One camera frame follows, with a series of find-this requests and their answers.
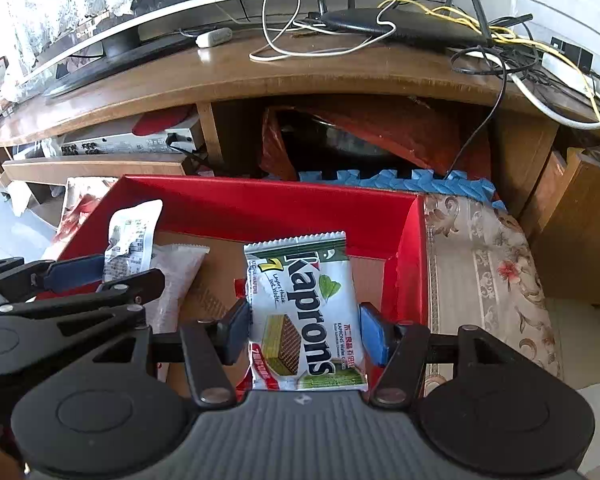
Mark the white power adapter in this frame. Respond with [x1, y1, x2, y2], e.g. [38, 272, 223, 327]
[195, 27, 233, 48]

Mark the silver av receiver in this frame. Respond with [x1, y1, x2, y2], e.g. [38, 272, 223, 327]
[60, 127, 203, 156]

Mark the thin white cable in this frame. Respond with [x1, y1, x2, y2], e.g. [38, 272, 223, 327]
[250, 0, 397, 63]

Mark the bundle of cables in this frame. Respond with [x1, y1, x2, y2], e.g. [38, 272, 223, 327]
[392, 0, 600, 166]

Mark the black cable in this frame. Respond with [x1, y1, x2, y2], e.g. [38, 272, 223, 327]
[445, 45, 536, 178]

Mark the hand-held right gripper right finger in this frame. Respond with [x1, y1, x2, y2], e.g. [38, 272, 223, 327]
[358, 302, 527, 407]

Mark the floral tablecloth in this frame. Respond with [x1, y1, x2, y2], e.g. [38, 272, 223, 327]
[50, 176, 563, 383]

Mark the white green wafer packet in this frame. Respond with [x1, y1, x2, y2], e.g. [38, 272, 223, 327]
[243, 231, 369, 392]

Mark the black router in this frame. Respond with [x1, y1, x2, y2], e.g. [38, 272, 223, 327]
[295, 0, 491, 48]

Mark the white lace cloth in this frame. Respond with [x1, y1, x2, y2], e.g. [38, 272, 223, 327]
[0, 0, 153, 101]

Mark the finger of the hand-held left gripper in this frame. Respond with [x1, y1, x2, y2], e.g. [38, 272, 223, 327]
[0, 269, 167, 333]
[0, 255, 106, 293]

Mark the red cardboard box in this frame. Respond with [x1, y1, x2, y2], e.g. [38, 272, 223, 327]
[35, 175, 431, 396]

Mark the white power strip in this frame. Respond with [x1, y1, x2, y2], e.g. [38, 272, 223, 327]
[540, 35, 600, 103]

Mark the blue foam mat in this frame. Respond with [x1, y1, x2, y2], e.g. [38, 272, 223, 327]
[297, 169, 508, 211]

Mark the red yellow candy packet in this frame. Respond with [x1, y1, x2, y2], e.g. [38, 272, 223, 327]
[232, 277, 255, 393]

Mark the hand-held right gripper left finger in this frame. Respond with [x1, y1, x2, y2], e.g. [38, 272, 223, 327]
[87, 299, 253, 408]

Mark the thick white cable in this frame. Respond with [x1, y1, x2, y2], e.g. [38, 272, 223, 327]
[510, 72, 600, 129]

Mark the long white snack packet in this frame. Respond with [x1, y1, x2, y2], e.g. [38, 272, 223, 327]
[142, 242, 211, 336]

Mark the red round pad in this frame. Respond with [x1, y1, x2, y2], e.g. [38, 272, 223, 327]
[130, 110, 201, 137]

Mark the wooden tv stand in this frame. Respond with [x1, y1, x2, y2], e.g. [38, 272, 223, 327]
[0, 25, 600, 306]

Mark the white printed snack packet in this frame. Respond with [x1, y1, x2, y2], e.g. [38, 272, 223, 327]
[103, 199, 164, 283]

